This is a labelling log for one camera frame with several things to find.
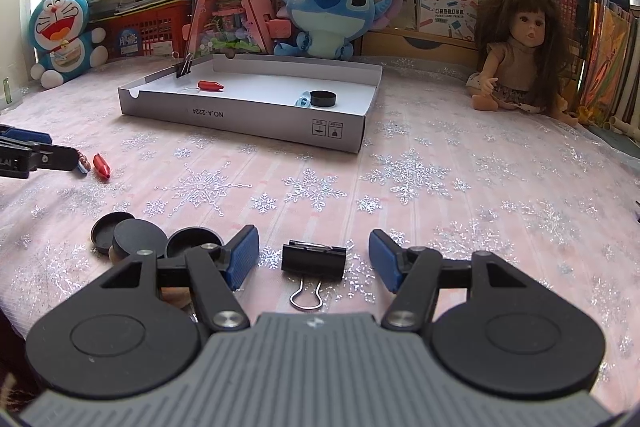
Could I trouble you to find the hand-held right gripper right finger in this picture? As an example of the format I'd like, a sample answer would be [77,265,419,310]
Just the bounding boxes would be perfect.
[369,230,571,333]

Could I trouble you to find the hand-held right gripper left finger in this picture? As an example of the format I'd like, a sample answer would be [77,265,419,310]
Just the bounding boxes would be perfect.
[60,225,260,334]

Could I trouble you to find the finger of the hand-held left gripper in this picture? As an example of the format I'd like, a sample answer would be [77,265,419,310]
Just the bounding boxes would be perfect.
[29,145,82,174]
[0,124,53,145]

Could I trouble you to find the black round lid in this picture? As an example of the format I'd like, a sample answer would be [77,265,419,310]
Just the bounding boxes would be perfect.
[165,227,224,260]
[91,212,136,256]

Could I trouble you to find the large black binder clip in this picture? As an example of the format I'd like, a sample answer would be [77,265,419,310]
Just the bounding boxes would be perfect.
[281,243,347,311]

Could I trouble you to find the black solid round puck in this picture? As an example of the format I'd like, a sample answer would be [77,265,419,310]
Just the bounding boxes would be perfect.
[112,218,167,262]

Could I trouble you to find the white cardboard box lid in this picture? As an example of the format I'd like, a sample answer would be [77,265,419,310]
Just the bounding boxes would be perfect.
[118,52,384,154]

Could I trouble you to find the pink snowflake tablecloth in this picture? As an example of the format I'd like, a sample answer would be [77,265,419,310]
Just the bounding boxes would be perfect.
[0,54,640,408]

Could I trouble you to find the blue cat plush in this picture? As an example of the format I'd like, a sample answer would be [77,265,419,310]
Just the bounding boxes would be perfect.
[27,0,110,89]

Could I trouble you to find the red plastic basket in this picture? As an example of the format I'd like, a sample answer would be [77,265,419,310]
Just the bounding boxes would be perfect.
[87,0,193,60]

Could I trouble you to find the small black binder clip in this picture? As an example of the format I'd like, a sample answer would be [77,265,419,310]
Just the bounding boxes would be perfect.
[171,52,193,79]

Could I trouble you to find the dark red cloth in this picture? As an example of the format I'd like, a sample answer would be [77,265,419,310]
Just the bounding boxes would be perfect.
[0,312,41,413]

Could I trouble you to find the wooden drawer box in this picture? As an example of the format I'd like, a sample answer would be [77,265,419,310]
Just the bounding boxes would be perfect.
[361,27,481,68]

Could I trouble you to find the white pencil-print box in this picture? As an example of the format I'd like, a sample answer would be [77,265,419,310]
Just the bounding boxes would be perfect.
[415,0,478,42]

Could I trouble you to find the blue alien plush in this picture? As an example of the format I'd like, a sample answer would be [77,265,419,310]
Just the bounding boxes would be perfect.
[272,0,405,60]

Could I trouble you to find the brown-haired doll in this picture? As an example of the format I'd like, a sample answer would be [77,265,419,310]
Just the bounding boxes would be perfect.
[466,0,581,128]

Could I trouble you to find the white tubes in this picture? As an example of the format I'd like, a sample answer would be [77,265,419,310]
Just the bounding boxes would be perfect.
[600,114,637,136]

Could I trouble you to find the row of thin picture books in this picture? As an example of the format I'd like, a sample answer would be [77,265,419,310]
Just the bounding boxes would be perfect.
[580,0,640,130]

